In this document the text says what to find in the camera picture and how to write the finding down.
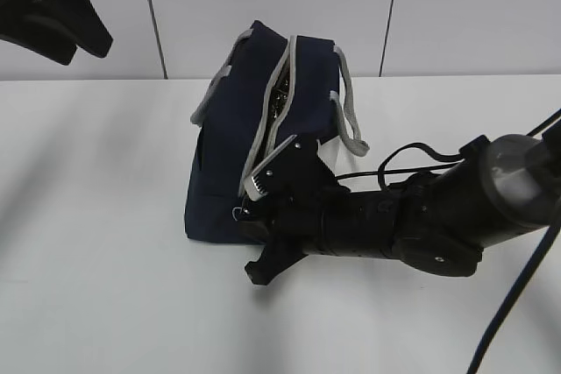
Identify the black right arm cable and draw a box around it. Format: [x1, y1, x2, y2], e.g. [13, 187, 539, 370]
[332, 106, 561, 374]

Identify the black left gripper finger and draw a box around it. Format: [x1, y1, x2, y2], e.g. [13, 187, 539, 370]
[1, 17, 77, 66]
[65, 0, 113, 58]

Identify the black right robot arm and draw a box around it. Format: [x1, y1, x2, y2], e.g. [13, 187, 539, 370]
[239, 134, 560, 286]

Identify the navy and white lunch bag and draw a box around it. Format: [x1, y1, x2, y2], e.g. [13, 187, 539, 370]
[184, 20, 369, 244]

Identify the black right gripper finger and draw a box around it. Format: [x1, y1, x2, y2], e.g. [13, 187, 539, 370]
[243, 134, 337, 201]
[239, 215, 316, 286]

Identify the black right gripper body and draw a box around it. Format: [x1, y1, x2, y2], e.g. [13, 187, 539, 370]
[238, 185, 351, 260]

